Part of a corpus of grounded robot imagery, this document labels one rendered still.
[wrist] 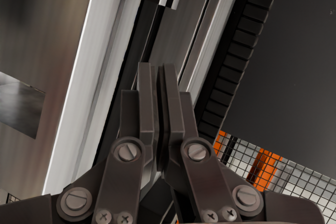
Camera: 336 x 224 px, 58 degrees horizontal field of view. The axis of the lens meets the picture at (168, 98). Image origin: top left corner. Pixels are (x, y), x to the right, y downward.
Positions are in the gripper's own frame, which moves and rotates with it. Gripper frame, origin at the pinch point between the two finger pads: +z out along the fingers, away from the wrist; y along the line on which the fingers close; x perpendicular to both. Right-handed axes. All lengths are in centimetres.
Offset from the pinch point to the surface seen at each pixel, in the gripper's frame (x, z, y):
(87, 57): -1.1, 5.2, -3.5
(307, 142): -38, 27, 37
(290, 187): -375, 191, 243
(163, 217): -29.6, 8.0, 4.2
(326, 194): -340, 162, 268
